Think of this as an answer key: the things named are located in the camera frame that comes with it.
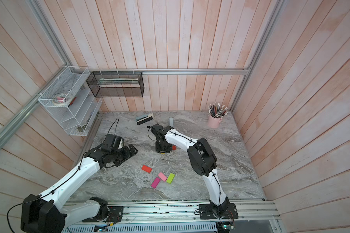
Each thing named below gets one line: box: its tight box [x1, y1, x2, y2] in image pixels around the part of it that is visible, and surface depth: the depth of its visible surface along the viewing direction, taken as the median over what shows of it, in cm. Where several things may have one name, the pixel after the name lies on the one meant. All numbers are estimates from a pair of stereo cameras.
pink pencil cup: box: [208, 114, 224, 129], surface depth 109 cm
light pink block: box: [157, 171, 168, 182], surface depth 87 cm
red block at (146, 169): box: [141, 165, 153, 174], surface depth 91 cm
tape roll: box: [52, 93, 69, 106], surface depth 75 cm
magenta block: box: [150, 177, 161, 189], surface depth 86 cm
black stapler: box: [135, 113, 154, 126], surface depth 114 cm
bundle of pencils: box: [208, 101, 229, 118], surface depth 106 cm
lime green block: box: [166, 172, 175, 184], surface depth 87 cm
